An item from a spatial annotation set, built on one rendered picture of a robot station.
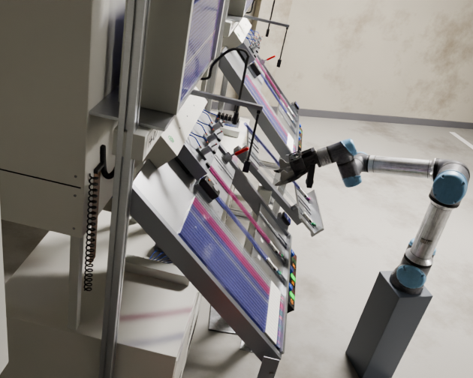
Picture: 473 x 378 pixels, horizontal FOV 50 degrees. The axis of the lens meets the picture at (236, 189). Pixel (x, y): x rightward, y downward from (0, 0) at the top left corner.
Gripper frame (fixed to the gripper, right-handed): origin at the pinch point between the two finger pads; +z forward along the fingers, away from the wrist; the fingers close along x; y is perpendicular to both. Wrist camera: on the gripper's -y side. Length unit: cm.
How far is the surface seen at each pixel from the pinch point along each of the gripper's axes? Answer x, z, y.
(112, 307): 78, 48, 19
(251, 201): 10.0, 11.4, -0.8
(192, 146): 39, 14, 42
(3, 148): 70, 51, 73
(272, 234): 22.1, 7.0, -11.4
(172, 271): 41, 44, -1
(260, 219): 21.1, 8.7, -3.6
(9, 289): 58, 90, 26
